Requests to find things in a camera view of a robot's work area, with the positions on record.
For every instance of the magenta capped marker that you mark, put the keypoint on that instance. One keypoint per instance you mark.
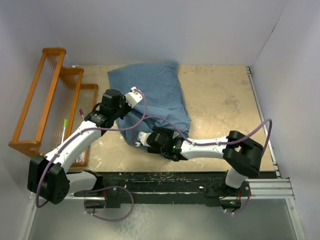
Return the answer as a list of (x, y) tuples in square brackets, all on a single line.
[(82, 114)]

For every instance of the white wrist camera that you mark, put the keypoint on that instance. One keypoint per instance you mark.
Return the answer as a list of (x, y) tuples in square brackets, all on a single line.
[(142, 139), (133, 97)]

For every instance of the red white small box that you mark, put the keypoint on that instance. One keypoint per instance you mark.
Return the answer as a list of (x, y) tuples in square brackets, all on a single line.
[(82, 158)]

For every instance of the aluminium frame rail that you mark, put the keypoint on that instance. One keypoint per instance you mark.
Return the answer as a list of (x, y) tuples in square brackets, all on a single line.
[(269, 144)]

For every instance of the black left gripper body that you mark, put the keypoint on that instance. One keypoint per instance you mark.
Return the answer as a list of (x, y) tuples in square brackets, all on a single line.
[(123, 109)]

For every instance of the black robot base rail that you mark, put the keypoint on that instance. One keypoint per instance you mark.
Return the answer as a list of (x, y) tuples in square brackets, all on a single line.
[(167, 188)]

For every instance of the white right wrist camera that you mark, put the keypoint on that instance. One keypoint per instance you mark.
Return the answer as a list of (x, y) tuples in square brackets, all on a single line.
[(142, 139)]

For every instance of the orange wooden tiered rack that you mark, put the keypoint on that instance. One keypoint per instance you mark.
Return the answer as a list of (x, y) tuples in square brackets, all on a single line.
[(56, 93)]

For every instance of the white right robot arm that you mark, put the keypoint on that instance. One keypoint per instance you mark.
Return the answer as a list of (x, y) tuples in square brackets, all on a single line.
[(243, 154)]

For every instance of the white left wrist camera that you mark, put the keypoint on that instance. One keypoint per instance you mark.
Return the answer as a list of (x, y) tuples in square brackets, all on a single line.
[(133, 97)]

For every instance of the green capped marker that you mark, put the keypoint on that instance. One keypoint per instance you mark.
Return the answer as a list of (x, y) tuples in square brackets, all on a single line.
[(65, 125)]

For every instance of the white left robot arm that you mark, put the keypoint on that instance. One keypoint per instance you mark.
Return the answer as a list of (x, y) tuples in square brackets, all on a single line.
[(49, 177)]

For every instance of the blue pillowcase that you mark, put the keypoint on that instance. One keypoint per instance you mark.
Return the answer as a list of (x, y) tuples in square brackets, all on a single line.
[(164, 104)]

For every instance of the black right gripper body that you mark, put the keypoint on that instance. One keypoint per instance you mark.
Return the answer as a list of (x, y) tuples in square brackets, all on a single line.
[(167, 132)]

